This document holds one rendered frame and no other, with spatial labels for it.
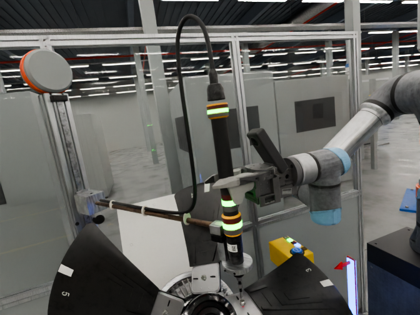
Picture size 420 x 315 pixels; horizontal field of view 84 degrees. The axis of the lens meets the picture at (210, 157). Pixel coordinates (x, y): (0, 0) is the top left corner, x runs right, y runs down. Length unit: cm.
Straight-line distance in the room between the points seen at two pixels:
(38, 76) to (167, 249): 75
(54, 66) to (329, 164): 96
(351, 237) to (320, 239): 29
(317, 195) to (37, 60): 99
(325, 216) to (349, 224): 132
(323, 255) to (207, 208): 134
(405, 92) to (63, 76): 110
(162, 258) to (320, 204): 53
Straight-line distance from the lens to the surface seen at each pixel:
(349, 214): 196
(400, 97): 82
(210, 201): 68
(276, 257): 110
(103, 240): 61
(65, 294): 68
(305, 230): 171
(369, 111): 85
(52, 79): 106
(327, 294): 75
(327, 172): 62
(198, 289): 66
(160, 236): 88
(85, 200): 95
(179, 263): 86
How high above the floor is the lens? 163
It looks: 9 degrees down
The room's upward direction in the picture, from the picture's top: 8 degrees counter-clockwise
